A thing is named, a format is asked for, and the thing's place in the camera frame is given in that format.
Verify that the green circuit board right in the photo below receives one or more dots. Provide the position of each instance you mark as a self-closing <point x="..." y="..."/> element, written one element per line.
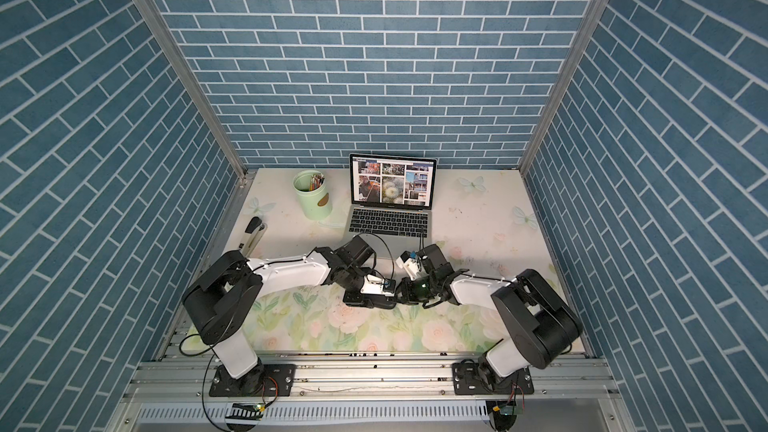
<point x="506" y="411"/>

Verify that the floral table mat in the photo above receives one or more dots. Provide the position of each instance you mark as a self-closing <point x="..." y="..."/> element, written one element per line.
<point x="482" y="220"/>

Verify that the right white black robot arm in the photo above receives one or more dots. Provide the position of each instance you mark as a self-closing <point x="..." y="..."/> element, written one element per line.
<point x="539" y="324"/>

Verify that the aluminium rail frame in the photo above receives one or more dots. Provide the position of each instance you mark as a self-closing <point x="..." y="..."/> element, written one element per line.
<point x="368" y="377"/>

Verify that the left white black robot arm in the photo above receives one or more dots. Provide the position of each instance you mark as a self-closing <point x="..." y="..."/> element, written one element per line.
<point x="219" y="301"/>

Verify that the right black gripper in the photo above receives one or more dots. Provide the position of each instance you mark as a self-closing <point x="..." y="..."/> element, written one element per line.
<point x="407" y="286"/>

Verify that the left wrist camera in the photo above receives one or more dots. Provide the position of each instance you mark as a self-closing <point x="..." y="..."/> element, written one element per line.
<point x="356" y="252"/>

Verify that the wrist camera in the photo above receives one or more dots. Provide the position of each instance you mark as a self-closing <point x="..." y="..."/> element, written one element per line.
<point x="411" y="263"/>
<point x="356" y="252"/>

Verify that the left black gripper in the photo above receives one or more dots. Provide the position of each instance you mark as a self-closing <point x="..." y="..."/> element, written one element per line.
<point x="359" y="300"/>

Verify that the green circuit board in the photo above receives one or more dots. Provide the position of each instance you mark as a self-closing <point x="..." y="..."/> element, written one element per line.
<point x="506" y="411"/>
<point x="245" y="412"/>

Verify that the silver laptop with photo screen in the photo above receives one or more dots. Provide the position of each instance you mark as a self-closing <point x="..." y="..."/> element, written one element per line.
<point x="391" y="196"/>

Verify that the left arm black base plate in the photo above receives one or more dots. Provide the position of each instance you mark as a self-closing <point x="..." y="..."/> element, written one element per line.
<point x="268" y="380"/>

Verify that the black and silver stapler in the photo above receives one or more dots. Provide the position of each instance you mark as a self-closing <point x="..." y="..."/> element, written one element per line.
<point x="251" y="236"/>

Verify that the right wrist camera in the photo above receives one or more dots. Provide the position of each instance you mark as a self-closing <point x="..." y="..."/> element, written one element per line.
<point x="411" y="263"/>

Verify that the green pen holder cup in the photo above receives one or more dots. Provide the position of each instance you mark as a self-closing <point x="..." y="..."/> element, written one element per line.
<point x="312" y="194"/>

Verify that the green circuit board left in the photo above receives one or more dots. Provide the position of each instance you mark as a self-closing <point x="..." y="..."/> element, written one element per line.
<point x="245" y="412"/>

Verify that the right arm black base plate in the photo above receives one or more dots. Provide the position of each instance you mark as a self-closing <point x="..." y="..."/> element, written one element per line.
<point x="471" y="378"/>

